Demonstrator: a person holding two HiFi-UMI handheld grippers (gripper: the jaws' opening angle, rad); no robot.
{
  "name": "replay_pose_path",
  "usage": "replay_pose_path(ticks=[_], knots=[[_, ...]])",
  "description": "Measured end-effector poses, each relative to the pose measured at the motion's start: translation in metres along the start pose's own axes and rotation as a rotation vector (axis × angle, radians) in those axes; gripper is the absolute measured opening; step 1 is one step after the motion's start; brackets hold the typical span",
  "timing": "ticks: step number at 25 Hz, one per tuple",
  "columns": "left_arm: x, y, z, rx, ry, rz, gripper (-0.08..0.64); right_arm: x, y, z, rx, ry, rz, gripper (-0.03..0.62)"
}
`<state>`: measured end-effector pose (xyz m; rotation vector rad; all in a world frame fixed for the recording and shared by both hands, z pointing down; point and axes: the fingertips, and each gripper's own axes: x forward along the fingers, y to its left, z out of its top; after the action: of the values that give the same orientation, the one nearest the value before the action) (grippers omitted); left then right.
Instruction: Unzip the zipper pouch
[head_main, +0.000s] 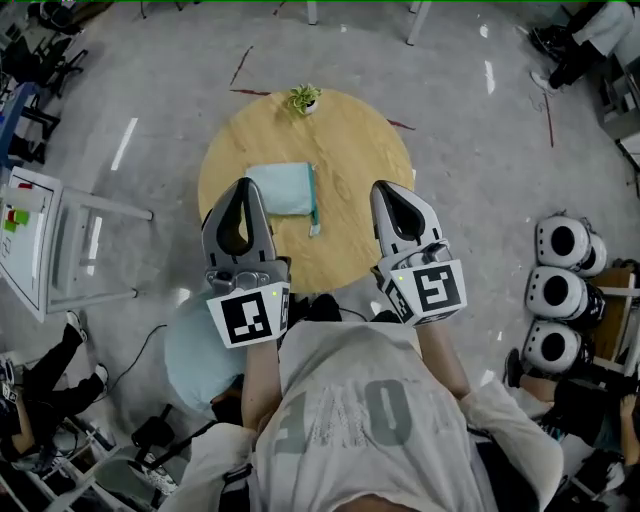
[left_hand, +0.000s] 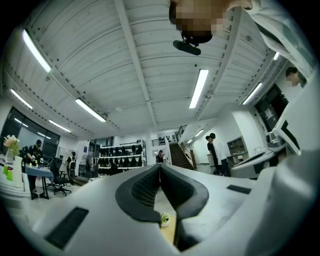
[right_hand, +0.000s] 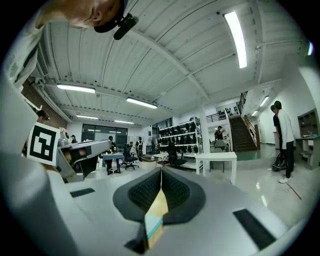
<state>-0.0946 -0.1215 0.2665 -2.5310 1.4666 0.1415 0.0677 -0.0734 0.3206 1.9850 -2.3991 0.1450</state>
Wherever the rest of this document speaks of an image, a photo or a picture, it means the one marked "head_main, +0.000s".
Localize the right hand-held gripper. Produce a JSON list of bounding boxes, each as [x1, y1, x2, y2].
[[369, 180, 469, 328]]

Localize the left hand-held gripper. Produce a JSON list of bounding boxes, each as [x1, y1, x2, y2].
[[201, 177, 292, 350]]

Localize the light blue zipper pouch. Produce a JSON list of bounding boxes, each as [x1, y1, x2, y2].
[[244, 160, 322, 238]]

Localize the person's right forearm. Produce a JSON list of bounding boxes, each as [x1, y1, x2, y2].
[[416, 312, 472, 401]]

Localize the person's left forearm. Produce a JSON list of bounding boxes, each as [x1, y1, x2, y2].
[[240, 337, 282, 432]]

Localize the light blue round stool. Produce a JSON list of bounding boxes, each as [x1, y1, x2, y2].
[[163, 292, 247, 417]]

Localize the small potted green plant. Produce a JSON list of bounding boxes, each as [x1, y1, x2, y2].
[[286, 83, 324, 117]]

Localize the white domed pod black opening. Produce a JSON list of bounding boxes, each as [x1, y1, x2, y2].
[[524, 266, 587, 321], [579, 232, 609, 279], [521, 319, 584, 374], [535, 214, 592, 269]]

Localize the person's grey printed shirt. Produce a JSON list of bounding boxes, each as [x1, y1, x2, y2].
[[158, 319, 567, 512]]

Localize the green sticky note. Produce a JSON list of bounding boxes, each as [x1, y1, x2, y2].
[[3, 209, 31, 233]]

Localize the black office chair base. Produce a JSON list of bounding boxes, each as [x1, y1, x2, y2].
[[130, 403, 217, 472]]

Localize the blue desk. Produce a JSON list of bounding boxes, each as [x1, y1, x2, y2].
[[0, 81, 42, 169]]

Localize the black office chair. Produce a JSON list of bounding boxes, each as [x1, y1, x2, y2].
[[9, 0, 90, 99]]

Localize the black floor cable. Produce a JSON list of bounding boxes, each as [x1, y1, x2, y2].
[[106, 323, 169, 396]]

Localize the white metal frame table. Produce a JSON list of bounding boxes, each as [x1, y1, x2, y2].
[[0, 166, 154, 324]]

